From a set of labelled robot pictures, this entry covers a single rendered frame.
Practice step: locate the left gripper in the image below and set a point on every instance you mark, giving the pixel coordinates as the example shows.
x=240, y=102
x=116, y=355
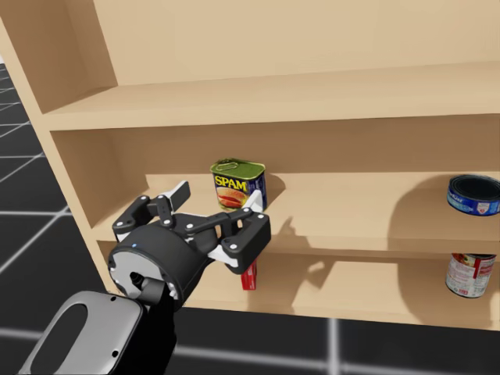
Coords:
x=164, y=254

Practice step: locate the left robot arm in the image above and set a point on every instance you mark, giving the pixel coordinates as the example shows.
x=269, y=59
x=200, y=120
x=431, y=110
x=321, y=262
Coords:
x=93, y=336

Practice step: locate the green and blue rectangular can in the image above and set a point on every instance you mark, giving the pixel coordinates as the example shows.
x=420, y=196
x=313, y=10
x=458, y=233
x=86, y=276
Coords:
x=233, y=183

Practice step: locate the pale wooden shelf unit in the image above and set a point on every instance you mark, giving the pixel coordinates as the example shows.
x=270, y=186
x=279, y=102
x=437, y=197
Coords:
x=336, y=97

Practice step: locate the red and white can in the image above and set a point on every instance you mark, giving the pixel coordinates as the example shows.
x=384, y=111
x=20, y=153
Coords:
x=466, y=275

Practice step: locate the blue flat can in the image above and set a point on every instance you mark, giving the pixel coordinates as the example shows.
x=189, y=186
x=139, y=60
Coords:
x=474, y=193

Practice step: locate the red carton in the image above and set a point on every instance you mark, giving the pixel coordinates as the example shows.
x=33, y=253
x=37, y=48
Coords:
x=249, y=279

